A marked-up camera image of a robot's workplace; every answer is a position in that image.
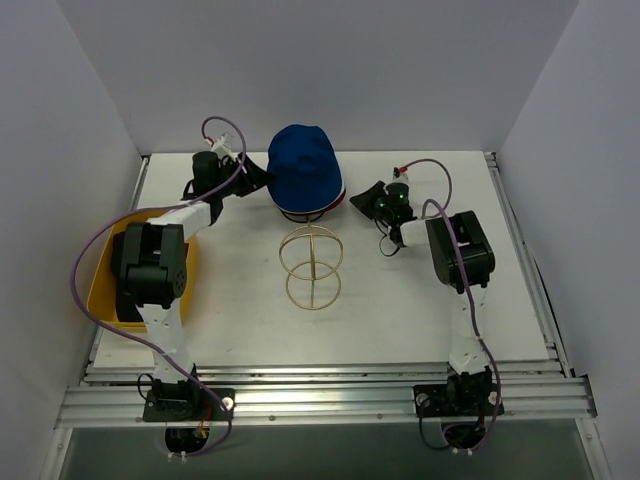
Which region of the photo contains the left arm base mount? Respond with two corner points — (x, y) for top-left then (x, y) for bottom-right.
(136, 374), (235, 458)

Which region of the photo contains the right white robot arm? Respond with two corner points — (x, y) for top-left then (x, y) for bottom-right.
(350, 181), (496, 413)

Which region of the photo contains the aluminium right side rail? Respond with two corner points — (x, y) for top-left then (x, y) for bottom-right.
(483, 152), (575, 377)

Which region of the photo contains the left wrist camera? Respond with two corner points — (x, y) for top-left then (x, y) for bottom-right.
(206, 132), (234, 158)

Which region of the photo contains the black wire hat stand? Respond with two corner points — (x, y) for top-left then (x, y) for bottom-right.
(280, 210), (325, 224)

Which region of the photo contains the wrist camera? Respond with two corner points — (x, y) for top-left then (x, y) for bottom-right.
(206, 132), (234, 158)
(391, 166), (409, 185)

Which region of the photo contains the red bucket hat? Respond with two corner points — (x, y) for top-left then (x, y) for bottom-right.
(279, 190), (346, 217)

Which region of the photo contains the blue bucket hat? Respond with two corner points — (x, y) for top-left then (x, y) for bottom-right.
(267, 124), (346, 212)

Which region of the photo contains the yellow plastic bin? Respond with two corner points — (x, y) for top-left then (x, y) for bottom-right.
(87, 210), (200, 333)

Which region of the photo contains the aluminium rail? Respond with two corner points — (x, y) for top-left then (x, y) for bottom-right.
(483, 152), (575, 377)
(55, 360), (596, 428)

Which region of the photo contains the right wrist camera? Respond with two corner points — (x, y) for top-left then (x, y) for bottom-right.
(391, 166), (409, 185)

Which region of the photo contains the white bucket hat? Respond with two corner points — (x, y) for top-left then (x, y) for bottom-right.
(273, 187), (347, 214)

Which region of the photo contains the aluminium front rail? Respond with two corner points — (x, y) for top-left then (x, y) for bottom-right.
(55, 360), (596, 428)

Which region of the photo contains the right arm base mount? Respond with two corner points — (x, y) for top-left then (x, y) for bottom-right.
(412, 384), (505, 456)

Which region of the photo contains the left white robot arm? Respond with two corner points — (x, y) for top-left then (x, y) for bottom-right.
(110, 147), (275, 419)

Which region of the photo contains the gold wire hat stand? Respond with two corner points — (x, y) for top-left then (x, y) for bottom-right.
(278, 221), (344, 311)

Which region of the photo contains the black embroidered cap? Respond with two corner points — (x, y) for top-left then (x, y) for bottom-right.
(110, 232), (143, 324)

